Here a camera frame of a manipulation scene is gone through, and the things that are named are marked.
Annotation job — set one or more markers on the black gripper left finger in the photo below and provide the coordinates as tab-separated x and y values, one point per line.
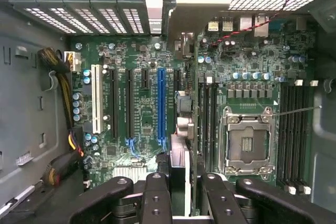
155	203

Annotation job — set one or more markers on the green PC motherboard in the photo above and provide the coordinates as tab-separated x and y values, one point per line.
141	108

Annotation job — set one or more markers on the grey metal PC case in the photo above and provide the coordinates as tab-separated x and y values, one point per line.
23	98

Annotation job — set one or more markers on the long black expansion slot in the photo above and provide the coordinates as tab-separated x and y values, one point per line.
128	103
114	103

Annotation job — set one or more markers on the blue expansion slot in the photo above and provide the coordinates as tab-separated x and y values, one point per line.
161	103

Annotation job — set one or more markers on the short black expansion slot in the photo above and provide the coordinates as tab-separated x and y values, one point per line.
177	79
145	78

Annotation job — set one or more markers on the white PCI expansion slot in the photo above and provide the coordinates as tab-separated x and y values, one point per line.
96	98

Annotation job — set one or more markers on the silver finned chipset heatsink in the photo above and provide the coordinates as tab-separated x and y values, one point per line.
129	172

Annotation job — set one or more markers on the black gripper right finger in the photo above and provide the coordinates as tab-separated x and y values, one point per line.
220	203

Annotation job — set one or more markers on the black RAM slot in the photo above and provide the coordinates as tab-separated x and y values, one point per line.
283	129
201	119
214	129
208	124
304	129
290	129
297	129

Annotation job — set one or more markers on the CPU socket with metal frame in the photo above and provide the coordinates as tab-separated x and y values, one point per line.
246	140

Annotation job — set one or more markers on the rear IO port block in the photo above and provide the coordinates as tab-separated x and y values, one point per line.
236	26

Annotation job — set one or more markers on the white power connector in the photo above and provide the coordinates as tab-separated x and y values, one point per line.
74	61

